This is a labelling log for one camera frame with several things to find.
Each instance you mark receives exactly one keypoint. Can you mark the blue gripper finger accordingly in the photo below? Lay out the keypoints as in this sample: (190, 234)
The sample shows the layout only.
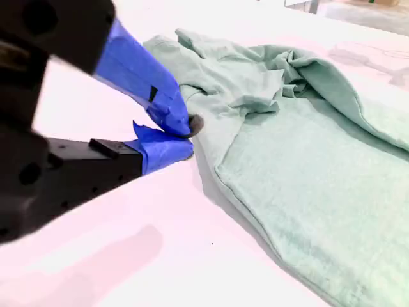
(159, 150)
(137, 76)

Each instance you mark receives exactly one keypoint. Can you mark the pale green T-shirt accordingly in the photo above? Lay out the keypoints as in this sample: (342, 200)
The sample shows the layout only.
(303, 192)

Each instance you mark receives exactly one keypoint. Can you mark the grey metal table leg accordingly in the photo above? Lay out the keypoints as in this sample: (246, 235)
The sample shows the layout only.
(313, 6)

